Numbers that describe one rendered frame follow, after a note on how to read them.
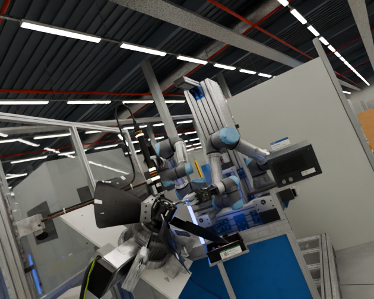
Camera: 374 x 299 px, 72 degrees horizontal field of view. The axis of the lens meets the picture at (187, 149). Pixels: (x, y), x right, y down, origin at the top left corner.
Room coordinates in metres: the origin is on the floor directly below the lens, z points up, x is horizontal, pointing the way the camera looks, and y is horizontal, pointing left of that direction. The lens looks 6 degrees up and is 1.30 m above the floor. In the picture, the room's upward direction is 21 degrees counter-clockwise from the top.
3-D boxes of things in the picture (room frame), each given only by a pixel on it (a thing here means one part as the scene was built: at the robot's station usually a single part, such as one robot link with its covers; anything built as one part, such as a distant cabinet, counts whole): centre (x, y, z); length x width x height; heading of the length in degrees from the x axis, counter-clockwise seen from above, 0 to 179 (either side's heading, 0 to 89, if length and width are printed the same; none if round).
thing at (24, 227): (1.19, 0.81, 1.36); 0.10 x 0.07 x 0.08; 110
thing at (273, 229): (1.72, 0.02, 0.82); 0.90 x 0.04 x 0.08; 75
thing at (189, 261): (1.37, 0.23, 0.91); 0.12 x 0.08 x 0.12; 75
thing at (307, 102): (2.89, -1.18, 1.10); 1.21 x 0.05 x 2.20; 75
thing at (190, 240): (1.46, 0.23, 0.98); 0.20 x 0.16 x 0.20; 75
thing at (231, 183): (1.57, -0.16, 1.17); 0.11 x 0.08 x 0.09; 111
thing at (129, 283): (1.09, 0.37, 1.03); 0.15 x 0.10 x 0.14; 75
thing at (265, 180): (1.96, -0.44, 1.09); 0.15 x 0.15 x 0.10
